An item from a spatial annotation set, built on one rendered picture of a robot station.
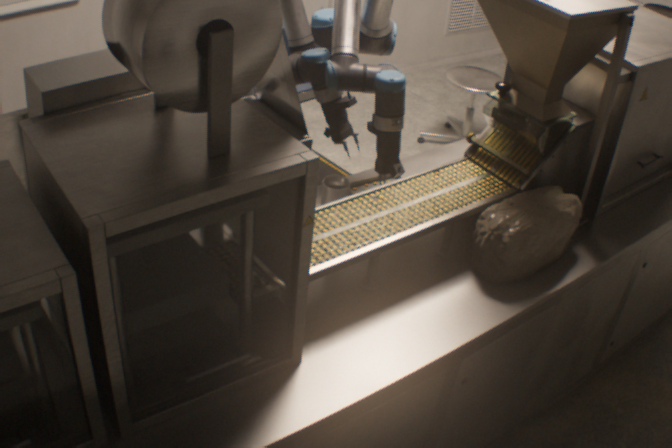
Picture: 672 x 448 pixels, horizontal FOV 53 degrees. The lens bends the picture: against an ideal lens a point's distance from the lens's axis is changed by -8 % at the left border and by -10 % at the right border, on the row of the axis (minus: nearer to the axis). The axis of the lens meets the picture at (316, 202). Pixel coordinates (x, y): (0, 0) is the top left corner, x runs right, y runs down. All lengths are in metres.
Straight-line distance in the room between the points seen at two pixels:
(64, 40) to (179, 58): 2.62
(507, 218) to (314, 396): 0.71
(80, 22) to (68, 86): 2.32
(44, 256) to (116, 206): 0.16
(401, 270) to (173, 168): 0.87
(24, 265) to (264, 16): 0.60
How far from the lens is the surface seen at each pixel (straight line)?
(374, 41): 2.94
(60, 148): 1.43
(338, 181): 2.21
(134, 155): 1.38
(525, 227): 1.98
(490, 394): 2.19
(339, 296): 1.89
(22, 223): 1.37
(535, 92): 2.17
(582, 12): 1.93
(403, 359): 1.75
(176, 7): 1.23
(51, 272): 1.24
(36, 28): 3.80
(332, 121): 2.40
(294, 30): 2.50
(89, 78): 1.58
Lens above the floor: 2.03
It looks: 33 degrees down
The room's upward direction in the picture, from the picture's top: 5 degrees clockwise
